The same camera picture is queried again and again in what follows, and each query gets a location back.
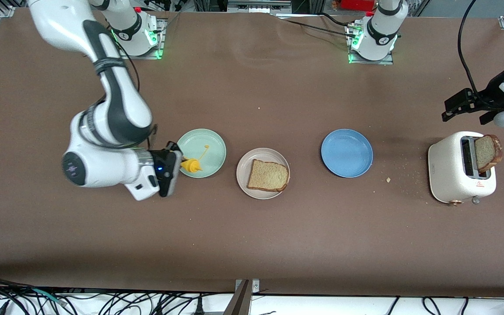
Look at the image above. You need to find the teal floor cable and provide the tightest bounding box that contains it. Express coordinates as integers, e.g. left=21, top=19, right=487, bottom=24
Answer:
left=31, top=287, right=67, bottom=306

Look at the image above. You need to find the white toaster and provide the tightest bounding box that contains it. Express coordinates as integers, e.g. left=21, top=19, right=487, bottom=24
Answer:
left=428, top=131, right=497, bottom=206

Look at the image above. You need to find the thin black base cable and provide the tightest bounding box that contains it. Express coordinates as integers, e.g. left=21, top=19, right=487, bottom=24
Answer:
left=274, top=13, right=357, bottom=38

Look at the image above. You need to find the grey metal table bracket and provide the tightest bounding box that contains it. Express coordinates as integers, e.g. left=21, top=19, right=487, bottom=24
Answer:
left=224, top=279, right=260, bottom=315

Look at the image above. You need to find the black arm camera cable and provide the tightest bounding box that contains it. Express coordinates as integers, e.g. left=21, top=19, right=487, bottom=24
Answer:
left=458, top=0, right=504, bottom=99
left=111, top=26, right=158, bottom=151

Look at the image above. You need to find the brown bread slice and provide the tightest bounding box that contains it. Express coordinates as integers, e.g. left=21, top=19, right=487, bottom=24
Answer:
left=474, top=134, right=504, bottom=173
left=247, top=159, right=290, bottom=192

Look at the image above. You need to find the yellow mustard squeeze bottle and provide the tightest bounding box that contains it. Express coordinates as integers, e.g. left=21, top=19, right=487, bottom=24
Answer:
left=180, top=145, right=211, bottom=174

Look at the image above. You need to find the blue plate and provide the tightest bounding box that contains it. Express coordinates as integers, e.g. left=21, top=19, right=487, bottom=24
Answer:
left=321, top=129, right=374, bottom=179

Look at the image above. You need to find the mint green plate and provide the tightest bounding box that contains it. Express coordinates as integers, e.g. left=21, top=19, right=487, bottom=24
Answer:
left=177, top=128, right=227, bottom=179

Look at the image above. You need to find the beige plate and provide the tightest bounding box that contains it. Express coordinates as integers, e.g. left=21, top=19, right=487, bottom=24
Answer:
left=236, top=148, right=291, bottom=200

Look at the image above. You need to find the grey background box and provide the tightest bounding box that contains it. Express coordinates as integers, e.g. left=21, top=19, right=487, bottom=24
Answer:
left=228, top=0, right=292, bottom=14

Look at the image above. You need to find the red background object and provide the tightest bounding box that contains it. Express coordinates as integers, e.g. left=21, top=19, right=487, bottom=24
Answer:
left=333, top=0, right=377, bottom=11

